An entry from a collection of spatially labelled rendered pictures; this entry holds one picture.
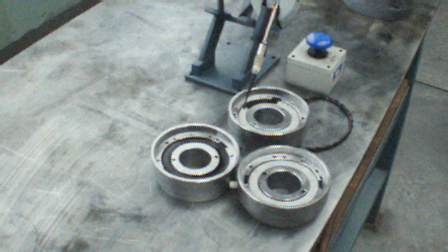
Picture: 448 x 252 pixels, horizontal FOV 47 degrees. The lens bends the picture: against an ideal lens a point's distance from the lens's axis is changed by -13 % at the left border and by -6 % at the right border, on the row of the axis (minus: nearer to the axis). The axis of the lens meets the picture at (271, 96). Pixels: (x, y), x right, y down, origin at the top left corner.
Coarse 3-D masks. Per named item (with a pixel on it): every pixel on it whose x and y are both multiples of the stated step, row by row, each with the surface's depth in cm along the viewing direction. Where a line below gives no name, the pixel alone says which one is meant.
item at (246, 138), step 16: (240, 96) 75; (256, 96) 76; (272, 96) 77; (288, 96) 76; (256, 112) 74; (272, 112) 75; (288, 112) 74; (304, 112) 74; (240, 128) 69; (256, 128) 71; (272, 128) 71; (304, 128) 70; (240, 144) 72; (256, 144) 69; (272, 144) 69; (288, 144) 70
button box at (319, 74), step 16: (304, 48) 85; (336, 48) 86; (288, 64) 83; (304, 64) 82; (320, 64) 81; (336, 64) 82; (288, 80) 84; (304, 80) 83; (320, 80) 82; (336, 80) 85
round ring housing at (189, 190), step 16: (176, 128) 67; (192, 128) 68; (208, 128) 68; (160, 144) 66; (192, 144) 67; (160, 160) 64; (176, 160) 64; (192, 160) 68; (208, 160) 67; (160, 176) 62; (224, 176) 61; (176, 192) 61; (192, 192) 61; (208, 192) 61; (224, 192) 64
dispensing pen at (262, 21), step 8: (264, 8) 71; (272, 8) 71; (264, 16) 71; (256, 24) 72; (264, 24) 71; (256, 32) 72; (264, 32) 71; (256, 40) 71; (264, 48) 73; (256, 56) 73; (256, 64) 73; (256, 72) 73; (248, 88) 73
